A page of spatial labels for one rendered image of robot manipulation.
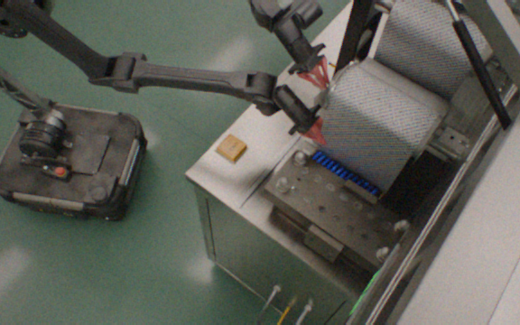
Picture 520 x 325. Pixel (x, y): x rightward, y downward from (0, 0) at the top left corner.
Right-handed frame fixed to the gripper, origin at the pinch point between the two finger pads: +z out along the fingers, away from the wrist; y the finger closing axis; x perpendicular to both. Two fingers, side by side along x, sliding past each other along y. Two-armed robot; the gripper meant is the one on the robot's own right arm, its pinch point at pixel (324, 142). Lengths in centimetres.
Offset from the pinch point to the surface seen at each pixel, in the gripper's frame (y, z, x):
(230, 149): 11.3, -14.1, -25.6
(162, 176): 5, -15, -132
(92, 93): -10, -74, -166
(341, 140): 0.3, 1.1, 7.3
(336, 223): 16.5, 15.8, 3.5
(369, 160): 0.3, 9.3, 10.9
